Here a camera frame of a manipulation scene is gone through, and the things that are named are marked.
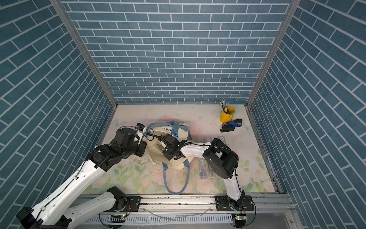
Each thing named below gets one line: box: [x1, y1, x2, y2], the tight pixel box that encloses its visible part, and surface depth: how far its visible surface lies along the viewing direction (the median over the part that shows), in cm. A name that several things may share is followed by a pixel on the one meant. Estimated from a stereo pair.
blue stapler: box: [222, 118, 243, 128], surface depth 107 cm
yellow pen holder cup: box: [219, 105, 235, 124], surface depth 106 cm
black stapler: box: [220, 124, 235, 133], surface depth 107 cm
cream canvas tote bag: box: [143, 120, 194, 195], surface depth 84 cm
